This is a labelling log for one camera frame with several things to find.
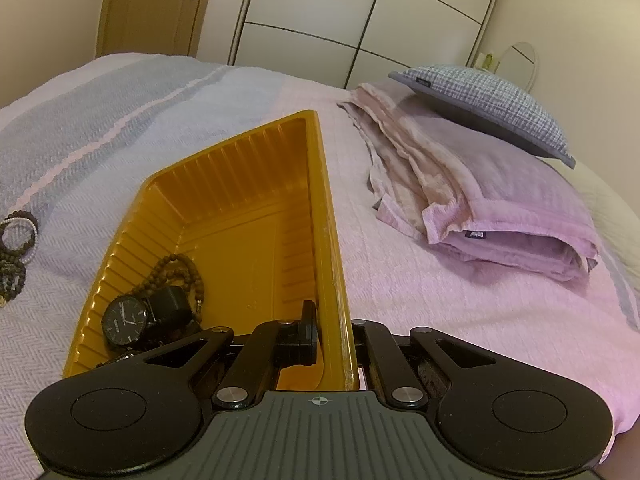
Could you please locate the black wristwatch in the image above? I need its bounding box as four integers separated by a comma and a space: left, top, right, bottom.
102, 286, 202, 354

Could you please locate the dark bead necklace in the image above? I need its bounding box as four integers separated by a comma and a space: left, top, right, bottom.
0, 209, 41, 307

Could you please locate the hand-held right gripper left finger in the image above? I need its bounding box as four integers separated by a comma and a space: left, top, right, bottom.
106, 300, 320, 410

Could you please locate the grey checked pillow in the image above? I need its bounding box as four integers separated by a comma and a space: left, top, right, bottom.
388, 63, 577, 169

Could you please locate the round mirror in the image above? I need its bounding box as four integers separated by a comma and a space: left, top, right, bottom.
499, 41, 539, 89

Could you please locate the orange plastic tray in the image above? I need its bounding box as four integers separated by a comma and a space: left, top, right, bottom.
62, 109, 360, 394

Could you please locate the white pearl bead strand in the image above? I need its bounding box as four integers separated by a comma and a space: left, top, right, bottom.
0, 216, 41, 264

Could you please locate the folded pink sheet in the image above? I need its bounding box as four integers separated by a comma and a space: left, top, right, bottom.
339, 83, 482, 242

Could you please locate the wooden door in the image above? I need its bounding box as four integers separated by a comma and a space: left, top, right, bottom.
96, 0, 262, 59

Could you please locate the brown wooden bead necklace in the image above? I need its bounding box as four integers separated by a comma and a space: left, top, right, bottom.
127, 253, 206, 322

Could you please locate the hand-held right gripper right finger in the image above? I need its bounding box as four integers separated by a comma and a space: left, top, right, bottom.
351, 320, 497, 409

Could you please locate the white wardrobe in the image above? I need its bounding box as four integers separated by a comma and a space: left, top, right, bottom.
229, 0, 507, 89

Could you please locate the folded lilac quilt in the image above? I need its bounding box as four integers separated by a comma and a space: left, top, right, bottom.
375, 109, 602, 282

